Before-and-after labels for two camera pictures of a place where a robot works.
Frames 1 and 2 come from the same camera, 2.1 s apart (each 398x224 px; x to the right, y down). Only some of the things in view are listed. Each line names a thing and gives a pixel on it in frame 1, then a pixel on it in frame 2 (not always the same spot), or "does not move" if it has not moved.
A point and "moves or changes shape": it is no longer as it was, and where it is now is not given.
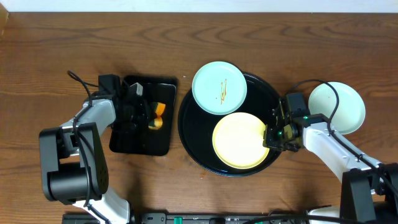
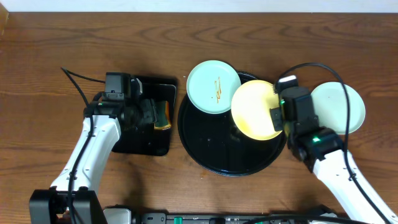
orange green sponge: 158,108 moves or changes shape
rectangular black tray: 151,142 does not move
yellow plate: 238,140 to 250,107
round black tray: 196,125 does not move
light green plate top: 219,88 moves or changes shape
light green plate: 351,113 does not move
